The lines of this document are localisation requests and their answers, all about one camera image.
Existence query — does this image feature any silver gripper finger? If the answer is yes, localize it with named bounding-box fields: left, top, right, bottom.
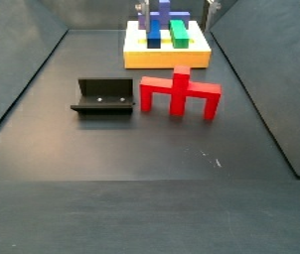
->
left=136, top=0, right=150, bottom=32
left=205, top=0, right=223, bottom=31

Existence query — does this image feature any green wooden bar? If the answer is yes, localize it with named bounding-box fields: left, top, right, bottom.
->
left=169, top=20, right=191, bottom=49

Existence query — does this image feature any yellow wooden base board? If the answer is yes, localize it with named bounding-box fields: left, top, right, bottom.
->
left=124, top=21, right=212, bottom=69

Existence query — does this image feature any blue wooden bar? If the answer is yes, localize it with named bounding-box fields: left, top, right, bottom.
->
left=148, top=20, right=161, bottom=49

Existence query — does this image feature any red wooden three-legged block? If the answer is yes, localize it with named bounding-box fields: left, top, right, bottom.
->
left=140, top=66, right=223, bottom=120

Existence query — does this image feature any purple wooden three-legged block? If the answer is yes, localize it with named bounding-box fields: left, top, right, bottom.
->
left=150, top=0, right=191, bottom=30

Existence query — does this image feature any black angled bracket holder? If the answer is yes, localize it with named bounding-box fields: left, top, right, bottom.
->
left=71, top=77, right=134, bottom=112

